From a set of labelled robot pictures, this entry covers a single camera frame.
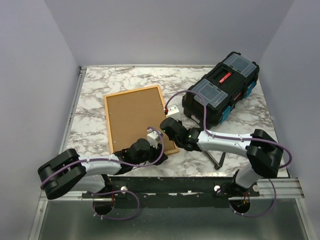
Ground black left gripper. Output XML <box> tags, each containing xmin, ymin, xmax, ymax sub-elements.
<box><xmin>133</xmin><ymin>141</ymin><xmax>168</xmax><ymax>166</ymax></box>

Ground orange wooden picture frame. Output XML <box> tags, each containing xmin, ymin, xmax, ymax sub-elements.
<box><xmin>103</xmin><ymin>85</ymin><xmax>166</xmax><ymax>153</ymax></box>

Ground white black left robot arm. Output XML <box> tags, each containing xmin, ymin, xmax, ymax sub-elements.
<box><xmin>37</xmin><ymin>138</ymin><xmax>168</xmax><ymax>200</ymax></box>

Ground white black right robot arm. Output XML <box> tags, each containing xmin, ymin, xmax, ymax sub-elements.
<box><xmin>159</xmin><ymin>117</ymin><xmax>283</xmax><ymax>196</ymax></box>

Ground grey metal clamp tool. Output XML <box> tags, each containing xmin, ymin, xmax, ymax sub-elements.
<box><xmin>203</xmin><ymin>151</ymin><xmax>226</xmax><ymax>170</ymax></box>

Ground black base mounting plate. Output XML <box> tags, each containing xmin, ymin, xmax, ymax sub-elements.
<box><xmin>82</xmin><ymin>176</ymin><xmax>260</xmax><ymax>209</ymax></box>

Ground black plastic toolbox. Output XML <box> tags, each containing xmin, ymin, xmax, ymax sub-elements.
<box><xmin>181</xmin><ymin>51</ymin><xmax>260</xmax><ymax>129</ymax></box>

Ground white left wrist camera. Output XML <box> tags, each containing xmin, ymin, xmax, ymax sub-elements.
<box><xmin>146</xmin><ymin>129</ymin><xmax>163</xmax><ymax>149</ymax></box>

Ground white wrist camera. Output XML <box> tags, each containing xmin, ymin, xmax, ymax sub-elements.
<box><xmin>146</xmin><ymin>129</ymin><xmax>163</xmax><ymax>149</ymax></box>
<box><xmin>164</xmin><ymin>104</ymin><xmax>181</xmax><ymax>120</ymax></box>

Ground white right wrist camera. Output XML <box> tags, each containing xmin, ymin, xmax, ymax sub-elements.
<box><xmin>164</xmin><ymin>104</ymin><xmax>181</xmax><ymax>120</ymax></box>

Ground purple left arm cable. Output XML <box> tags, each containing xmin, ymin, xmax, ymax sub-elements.
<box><xmin>39</xmin><ymin>126</ymin><xmax>166</xmax><ymax>221</ymax></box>

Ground aluminium extrusion rail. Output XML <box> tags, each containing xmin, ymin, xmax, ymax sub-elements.
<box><xmin>44</xmin><ymin>176</ymin><xmax>304</xmax><ymax>201</ymax></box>

